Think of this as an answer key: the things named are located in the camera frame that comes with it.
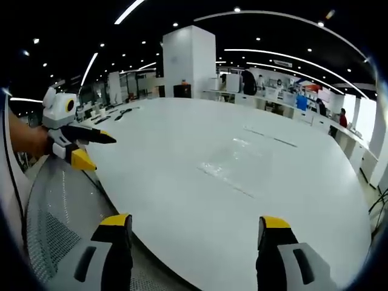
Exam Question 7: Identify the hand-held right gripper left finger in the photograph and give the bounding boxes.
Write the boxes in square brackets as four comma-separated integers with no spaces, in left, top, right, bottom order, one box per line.
[56,213,133,291]

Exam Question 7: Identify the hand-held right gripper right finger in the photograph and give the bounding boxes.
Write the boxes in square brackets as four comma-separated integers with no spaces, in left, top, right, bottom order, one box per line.
[255,215,338,291]

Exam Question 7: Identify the clear food packaging bag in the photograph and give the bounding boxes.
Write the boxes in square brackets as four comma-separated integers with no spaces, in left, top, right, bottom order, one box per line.
[196,138,274,198]

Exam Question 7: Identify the person's left hand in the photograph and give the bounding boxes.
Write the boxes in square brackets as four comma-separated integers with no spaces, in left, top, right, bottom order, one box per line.
[29,125,55,158]

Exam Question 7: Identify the grey mesh chair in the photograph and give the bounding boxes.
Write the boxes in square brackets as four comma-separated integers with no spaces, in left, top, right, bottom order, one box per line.
[25,156,195,291]

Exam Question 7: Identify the person's white clothing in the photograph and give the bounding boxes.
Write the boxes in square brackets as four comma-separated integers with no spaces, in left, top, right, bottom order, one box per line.
[0,90,33,252]

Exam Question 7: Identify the black box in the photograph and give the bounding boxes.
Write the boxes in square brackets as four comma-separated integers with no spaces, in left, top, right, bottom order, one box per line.
[173,84,193,99]

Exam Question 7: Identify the white square column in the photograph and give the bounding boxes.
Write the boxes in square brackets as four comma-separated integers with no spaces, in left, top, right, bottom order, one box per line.
[162,25,217,99]

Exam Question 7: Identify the black floor cables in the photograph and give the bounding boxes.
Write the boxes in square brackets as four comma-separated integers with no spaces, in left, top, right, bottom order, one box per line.
[367,187,388,231]

